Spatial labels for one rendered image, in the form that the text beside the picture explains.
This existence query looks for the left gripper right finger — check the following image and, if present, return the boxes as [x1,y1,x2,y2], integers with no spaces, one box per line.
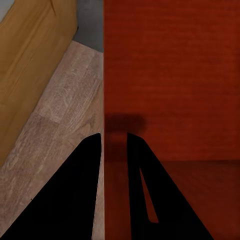
[127,133,214,240]

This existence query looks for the storage box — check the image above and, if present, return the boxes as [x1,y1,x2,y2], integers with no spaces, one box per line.
[103,0,240,240]

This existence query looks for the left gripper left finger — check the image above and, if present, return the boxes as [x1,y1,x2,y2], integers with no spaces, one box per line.
[0,133,102,240]

